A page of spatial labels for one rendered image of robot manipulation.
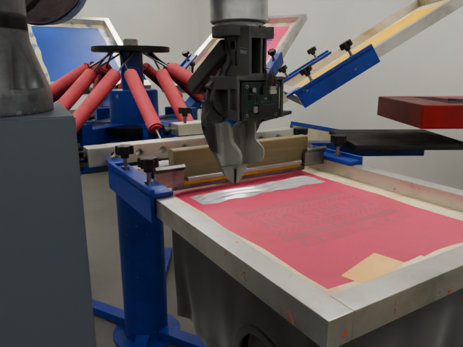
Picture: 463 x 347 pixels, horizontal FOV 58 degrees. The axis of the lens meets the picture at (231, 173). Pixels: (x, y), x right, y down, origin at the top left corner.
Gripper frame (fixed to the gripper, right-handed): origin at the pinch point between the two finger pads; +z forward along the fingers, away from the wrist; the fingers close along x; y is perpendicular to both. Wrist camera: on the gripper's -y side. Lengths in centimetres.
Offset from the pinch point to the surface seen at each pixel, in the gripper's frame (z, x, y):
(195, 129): 3, 27, -64
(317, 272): 14.3, 9.2, 9.1
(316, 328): 12.7, -2.1, 20.9
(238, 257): 10.8, -2.0, 5.1
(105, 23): -44, 53, -247
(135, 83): -10, 20, -98
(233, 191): 13.1, 18.6, -29.5
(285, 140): 4, 40, -37
